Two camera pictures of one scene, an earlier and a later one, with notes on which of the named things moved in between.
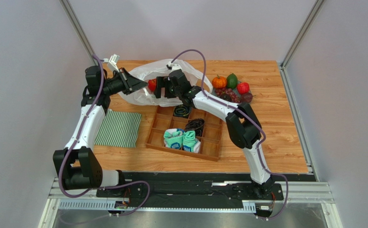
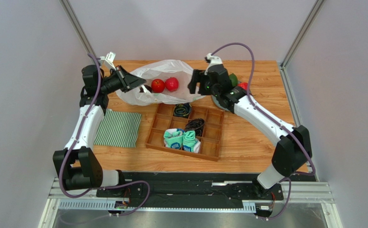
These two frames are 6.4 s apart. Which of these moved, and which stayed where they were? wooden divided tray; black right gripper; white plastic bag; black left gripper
Moved: black right gripper
Stayed: wooden divided tray; white plastic bag; black left gripper
